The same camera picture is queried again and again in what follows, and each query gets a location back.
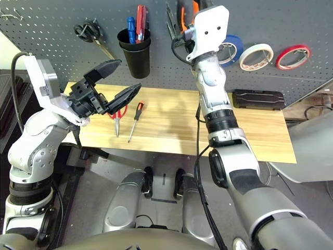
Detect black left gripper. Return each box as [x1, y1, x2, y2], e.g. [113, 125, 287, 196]
[68, 59, 143, 119]

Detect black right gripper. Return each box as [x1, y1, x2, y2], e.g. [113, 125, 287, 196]
[166, 0, 215, 54]

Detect orange black pliers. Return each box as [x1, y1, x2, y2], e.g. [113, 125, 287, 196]
[176, 0, 201, 33]

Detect orange black screwdriver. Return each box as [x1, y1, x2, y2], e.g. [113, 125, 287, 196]
[127, 102, 146, 144]

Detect red handled scissors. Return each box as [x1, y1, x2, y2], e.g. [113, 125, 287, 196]
[108, 104, 129, 138]

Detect white tape roll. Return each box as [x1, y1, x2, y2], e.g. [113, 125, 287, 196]
[238, 43, 275, 72]

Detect grey metal pegboard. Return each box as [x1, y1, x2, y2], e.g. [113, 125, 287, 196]
[0, 0, 333, 108]

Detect black plastic cup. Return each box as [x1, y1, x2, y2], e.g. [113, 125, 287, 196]
[117, 28, 152, 80]

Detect blue tape roll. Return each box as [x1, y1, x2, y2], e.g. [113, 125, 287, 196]
[218, 34, 245, 68]

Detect long metal peg hook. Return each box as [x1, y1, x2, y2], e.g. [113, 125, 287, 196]
[261, 48, 273, 65]
[221, 43, 236, 65]
[293, 48, 313, 65]

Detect silver double peg hook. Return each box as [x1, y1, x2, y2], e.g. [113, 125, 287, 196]
[80, 17, 97, 35]
[0, 7, 23, 22]

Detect red tape roll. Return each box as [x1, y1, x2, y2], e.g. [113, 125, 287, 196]
[275, 45, 312, 71]

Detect black robot left foot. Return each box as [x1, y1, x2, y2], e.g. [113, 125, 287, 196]
[142, 166, 155, 199]

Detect black robot foot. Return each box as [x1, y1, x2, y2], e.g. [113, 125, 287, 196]
[142, 166, 155, 199]
[173, 168, 187, 200]

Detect large black equipment case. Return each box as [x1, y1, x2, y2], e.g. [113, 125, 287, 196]
[0, 75, 30, 131]

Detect small black tool case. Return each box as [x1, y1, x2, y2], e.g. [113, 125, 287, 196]
[232, 89, 286, 111]

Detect black robot right foot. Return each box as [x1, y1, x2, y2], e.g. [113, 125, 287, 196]
[173, 168, 187, 200]

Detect silver robot left leg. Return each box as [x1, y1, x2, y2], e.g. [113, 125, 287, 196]
[103, 170, 147, 234]

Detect silver robot leg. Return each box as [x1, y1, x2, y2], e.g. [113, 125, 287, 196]
[103, 170, 147, 234]
[182, 174, 220, 246]

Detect silver robot right leg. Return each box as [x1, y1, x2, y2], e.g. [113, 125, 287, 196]
[182, 174, 220, 246]

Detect grey robot torso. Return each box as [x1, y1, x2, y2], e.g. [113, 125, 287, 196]
[0, 229, 261, 250]

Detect grey sneaker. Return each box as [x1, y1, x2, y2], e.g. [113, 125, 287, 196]
[232, 236, 249, 250]

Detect black handled scissors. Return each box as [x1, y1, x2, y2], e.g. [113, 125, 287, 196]
[74, 20, 116, 60]

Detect blue handled screwdriver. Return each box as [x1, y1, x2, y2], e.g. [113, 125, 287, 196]
[126, 17, 136, 44]

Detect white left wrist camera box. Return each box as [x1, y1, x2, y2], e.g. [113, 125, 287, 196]
[24, 54, 89, 126]

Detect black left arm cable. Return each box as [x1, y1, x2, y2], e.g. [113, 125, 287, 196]
[10, 51, 33, 134]

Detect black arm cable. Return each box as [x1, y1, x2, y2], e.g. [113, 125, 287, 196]
[171, 32, 227, 250]
[10, 51, 33, 134]

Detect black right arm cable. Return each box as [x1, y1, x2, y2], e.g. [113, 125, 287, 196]
[171, 32, 227, 250]

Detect black coiled cable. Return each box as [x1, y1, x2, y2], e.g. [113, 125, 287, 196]
[304, 104, 333, 121]

